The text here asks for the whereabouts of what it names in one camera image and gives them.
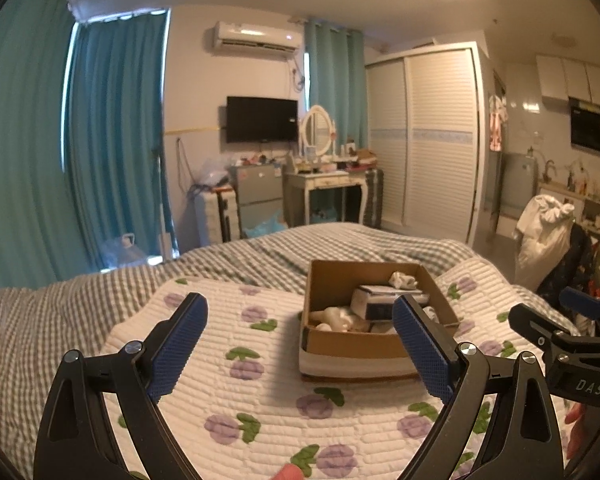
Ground white oval mirror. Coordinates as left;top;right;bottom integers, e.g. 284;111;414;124
298;105;334;157

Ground hanging pink clothes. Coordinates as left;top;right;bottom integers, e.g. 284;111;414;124
488;95;509;151

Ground white dressing table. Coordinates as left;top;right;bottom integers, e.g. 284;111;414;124
284;169;369;227

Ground white soft cloth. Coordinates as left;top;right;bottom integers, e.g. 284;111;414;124
307;306;376;334

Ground brown cardboard box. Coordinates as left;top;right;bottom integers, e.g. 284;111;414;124
299;259;462;381

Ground blue plastic bag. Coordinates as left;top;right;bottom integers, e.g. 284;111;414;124
242;210;289;239

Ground clear plastic bag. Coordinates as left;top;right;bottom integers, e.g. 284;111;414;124
197;157;231;189

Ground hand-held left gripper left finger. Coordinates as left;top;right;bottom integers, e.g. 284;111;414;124
32;291;210;480

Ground grey mini fridge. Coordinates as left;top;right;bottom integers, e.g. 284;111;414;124
228;164;284;227

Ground black wall television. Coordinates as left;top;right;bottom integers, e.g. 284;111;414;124
224;96;300;144

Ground white louvred wardrobe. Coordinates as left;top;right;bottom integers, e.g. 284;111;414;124
364;42;492;247

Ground white floral quilt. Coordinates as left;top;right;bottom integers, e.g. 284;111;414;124
100;255;581;480

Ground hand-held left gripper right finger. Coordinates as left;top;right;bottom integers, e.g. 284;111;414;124
391;294;566;480

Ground dark suitcase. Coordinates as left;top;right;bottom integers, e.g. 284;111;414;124
362;167;385;227

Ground white air conditioner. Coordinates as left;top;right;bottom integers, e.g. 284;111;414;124
212;21;304;57

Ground teal window curtain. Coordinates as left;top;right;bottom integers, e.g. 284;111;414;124
62;10;174;272

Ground narrow teal curtain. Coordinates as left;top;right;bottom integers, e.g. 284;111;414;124
303;19;369;149

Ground white wall cabinets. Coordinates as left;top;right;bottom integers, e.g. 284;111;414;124
535;55;600;109

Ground white sock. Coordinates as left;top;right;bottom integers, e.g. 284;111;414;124
387;270;421;291

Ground clear water jug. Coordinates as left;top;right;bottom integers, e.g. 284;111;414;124
102;232;146;269

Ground grey checked bed sheet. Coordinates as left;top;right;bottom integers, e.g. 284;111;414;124
0;222;475;480

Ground person's right hand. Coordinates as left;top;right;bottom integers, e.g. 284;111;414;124
564;402;590;467

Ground wide teal curtain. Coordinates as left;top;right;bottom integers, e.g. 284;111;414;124
0;0;82;297

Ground black range hood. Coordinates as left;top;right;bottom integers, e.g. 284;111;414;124
568;97;600;154

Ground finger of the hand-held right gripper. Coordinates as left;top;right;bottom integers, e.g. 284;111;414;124
560;286;600;336
508;302;573;353

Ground white suitcase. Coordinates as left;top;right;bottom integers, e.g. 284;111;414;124
194;187;241;247

